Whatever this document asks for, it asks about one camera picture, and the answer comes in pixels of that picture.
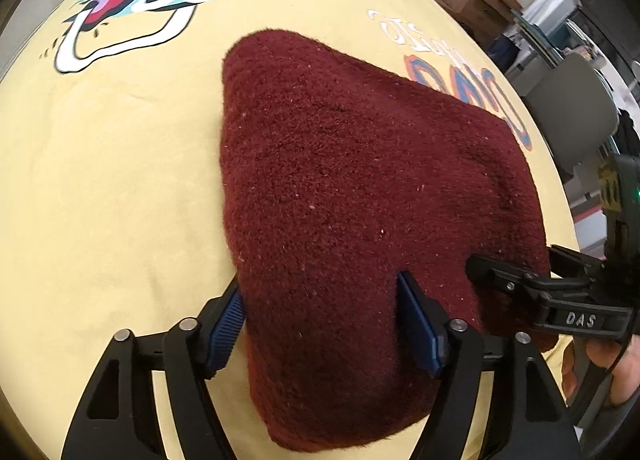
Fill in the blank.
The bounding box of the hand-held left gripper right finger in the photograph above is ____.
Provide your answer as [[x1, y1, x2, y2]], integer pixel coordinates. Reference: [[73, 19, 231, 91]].
[[396, 271, 583, 460]]

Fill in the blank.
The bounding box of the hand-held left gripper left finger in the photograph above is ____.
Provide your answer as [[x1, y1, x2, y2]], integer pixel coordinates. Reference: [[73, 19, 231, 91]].
[[61, 280, 247, 460]]

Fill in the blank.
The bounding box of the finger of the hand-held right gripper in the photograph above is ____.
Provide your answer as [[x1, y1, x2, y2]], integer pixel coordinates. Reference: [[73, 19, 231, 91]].
[[465, 254, 634, 342], [547, 245, 609, 287]]

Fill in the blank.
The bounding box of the maroon knit sweater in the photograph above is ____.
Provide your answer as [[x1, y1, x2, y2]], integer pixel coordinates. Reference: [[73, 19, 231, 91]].
[[219, 29, 553, 455]]

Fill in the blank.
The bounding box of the person's right hand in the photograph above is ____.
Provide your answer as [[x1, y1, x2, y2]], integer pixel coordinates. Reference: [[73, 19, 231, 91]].
[[561, 335, 640, 406]]

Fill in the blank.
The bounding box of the grey chair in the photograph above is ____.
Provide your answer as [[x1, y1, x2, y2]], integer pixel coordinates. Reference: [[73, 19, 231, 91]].
[[520, 56, 622, 172]]

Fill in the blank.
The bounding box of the yellow cartoon printed blanket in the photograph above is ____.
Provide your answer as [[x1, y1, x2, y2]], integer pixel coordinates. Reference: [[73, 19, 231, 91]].
[[0, 0, 581, 460]]

